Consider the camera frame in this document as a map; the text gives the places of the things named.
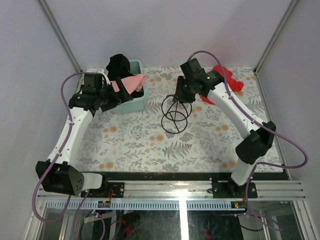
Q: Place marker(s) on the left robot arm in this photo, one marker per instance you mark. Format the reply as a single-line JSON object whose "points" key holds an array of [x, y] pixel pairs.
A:
{"points": [[57, 174]]}

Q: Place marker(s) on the corner aluminium post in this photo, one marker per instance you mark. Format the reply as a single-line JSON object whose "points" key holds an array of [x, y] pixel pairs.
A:
{"points": [[280, 27], [59, 34]]}

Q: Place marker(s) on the floral table mat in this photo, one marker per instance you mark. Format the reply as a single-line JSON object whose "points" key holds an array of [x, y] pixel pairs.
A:
{"points": [[145, 141]]}

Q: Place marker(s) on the black wire hat stand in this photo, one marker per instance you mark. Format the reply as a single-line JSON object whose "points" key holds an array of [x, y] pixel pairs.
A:
{"points": [[175, 115]]}

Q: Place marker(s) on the black cap gold logo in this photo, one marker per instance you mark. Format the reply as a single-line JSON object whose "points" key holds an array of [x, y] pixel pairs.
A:
{"points": [[118, 67]]}

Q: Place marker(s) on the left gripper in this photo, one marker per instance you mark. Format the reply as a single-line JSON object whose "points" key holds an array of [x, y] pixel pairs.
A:
{"points": [[121, 97]]}

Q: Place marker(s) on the red cloth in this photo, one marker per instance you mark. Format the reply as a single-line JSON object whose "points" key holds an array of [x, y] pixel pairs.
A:
{"points": [[236, 86]]}

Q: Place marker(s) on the right corner aluminium post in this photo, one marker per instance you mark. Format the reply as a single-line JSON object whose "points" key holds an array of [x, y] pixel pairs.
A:
{"points": [[280, 27]]}

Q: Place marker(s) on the teal plastic bin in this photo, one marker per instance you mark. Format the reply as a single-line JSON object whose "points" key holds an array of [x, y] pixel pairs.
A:
{"points": [[137, 104]]}

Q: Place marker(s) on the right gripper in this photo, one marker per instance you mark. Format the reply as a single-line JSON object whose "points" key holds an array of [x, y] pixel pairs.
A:
{"points": [[179, 95]]}

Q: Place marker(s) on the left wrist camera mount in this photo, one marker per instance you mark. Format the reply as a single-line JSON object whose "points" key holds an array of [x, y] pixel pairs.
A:
{"points": [[105, 79]]}

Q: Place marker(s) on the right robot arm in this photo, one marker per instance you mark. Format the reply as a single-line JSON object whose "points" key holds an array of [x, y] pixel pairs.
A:
{"points": [[256, 134]]}

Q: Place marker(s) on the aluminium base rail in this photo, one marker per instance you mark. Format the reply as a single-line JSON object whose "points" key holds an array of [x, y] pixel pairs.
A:
{"points": [[264, 190]]}

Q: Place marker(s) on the pink baseball cap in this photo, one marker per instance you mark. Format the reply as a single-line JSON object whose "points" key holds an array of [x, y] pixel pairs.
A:
{"points": [[134, 83]]}

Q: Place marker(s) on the left corner aluminium post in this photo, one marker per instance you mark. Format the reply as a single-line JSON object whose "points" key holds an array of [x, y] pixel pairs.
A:
{"points": [[59, 34]]}

